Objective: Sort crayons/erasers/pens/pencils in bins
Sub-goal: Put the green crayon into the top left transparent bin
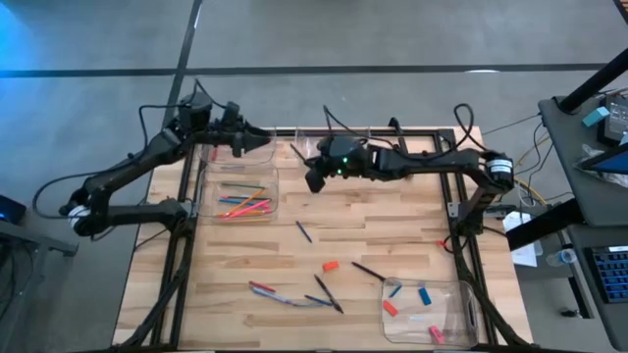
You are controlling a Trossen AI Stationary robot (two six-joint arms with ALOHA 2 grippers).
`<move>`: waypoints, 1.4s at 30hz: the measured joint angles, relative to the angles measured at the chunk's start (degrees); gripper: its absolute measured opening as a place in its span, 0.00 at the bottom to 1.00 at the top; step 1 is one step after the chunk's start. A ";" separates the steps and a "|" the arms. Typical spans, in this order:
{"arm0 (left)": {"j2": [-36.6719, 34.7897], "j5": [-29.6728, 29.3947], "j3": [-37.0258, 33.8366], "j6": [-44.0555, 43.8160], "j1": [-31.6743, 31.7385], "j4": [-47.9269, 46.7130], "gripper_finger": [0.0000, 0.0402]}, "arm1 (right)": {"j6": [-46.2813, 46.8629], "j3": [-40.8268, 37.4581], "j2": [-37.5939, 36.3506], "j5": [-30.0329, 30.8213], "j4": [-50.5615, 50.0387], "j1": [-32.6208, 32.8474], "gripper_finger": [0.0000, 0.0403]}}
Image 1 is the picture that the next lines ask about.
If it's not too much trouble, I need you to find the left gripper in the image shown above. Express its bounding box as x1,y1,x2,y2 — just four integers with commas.
210,122,272,158

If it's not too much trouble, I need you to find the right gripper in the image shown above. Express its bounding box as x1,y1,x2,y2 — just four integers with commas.
302,135,374,194

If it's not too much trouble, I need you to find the orange pencil with pink eraser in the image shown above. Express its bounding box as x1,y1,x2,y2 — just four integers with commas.
227,187,267,218
214,210,269,219

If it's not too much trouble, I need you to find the blue ballpoint pen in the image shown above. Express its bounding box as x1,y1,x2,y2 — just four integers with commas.
294,220,314,244

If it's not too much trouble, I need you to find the light blue pen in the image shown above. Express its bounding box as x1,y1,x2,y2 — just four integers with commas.
249,285,295,306

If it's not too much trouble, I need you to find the clear plastic bin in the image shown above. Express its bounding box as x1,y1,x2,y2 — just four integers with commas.
199,127,277,169
197,165,280,226
291,126,370,177
380,277,480,348

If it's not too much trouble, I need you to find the slim black pen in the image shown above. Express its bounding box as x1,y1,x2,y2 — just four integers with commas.
350,261,388,282

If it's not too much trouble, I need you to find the black clear-barrel pen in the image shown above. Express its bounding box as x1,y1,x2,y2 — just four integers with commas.
313,274,344,315

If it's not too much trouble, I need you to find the white paper sheet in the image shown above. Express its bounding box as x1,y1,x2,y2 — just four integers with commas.
501,210,545,269

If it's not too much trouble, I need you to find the black support beam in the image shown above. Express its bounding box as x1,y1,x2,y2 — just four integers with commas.
504,197,586,252

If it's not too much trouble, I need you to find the grey side table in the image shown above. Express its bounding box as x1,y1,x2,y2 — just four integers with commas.
537,94,628,227

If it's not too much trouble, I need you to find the blue-lit dark device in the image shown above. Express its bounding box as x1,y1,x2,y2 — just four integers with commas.
0,194,27,227

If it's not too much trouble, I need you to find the clear water bottle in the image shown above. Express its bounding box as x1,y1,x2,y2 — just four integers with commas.
545,247,579,269

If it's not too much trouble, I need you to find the teal box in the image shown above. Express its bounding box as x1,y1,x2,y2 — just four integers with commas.
581,105,611,129

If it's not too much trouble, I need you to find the black pole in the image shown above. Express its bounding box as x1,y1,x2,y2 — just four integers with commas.
557,47,628,115

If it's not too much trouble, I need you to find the laptop with blue screen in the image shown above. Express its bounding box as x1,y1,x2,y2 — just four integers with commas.
574,142,628,177

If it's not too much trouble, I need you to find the grey desk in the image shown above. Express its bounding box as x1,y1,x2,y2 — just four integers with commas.
566,223,628,352

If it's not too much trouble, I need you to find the black device box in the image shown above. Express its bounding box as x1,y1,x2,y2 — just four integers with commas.
602,91,628,147

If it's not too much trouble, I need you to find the backlit keyboard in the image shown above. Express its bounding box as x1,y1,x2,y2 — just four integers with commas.
590,244,628,304

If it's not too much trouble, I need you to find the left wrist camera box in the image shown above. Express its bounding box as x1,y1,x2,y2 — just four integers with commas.
222,100,243,126

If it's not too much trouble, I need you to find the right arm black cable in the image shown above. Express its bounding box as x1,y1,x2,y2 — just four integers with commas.
322,103,487,153

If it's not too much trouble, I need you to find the yellow cable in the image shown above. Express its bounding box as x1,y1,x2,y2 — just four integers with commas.
512,134,550,207

